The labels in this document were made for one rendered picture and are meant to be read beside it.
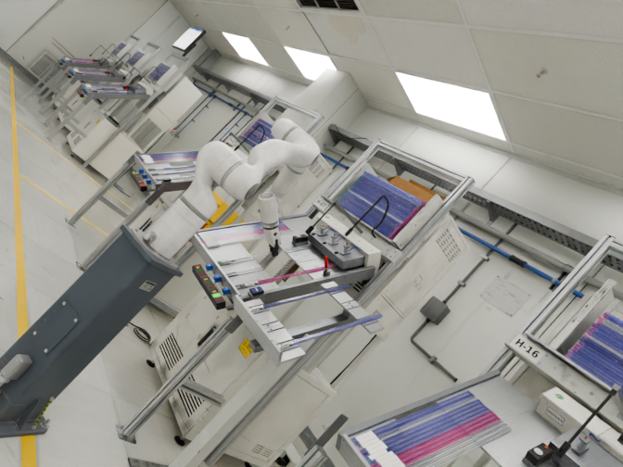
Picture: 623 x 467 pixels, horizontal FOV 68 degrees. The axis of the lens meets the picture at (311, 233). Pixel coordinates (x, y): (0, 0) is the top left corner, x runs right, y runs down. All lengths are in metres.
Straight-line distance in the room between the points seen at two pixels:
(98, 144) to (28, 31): 4.25
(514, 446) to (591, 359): 0.40
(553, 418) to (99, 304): 1.49
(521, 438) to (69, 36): 9.82
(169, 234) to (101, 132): 4.94
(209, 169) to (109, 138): 4.90
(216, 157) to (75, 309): 0.65
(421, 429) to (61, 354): 1.12
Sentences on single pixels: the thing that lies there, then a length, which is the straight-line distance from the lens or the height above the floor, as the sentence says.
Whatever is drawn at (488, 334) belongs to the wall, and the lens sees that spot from 3.62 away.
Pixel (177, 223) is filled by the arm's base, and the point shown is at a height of 0.82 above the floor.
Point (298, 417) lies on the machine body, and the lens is 2.65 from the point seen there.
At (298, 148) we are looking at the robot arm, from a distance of 1.78.
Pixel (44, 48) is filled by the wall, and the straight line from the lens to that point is 10.37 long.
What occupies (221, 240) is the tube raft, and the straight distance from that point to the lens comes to 2.44.
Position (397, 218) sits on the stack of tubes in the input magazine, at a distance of 2.38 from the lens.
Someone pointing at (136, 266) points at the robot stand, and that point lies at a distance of 1.54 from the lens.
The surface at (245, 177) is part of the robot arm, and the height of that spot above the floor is 1.08.
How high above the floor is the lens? 1.01
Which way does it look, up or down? 3 degrees up
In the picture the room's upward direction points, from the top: 44 degrees clockwise
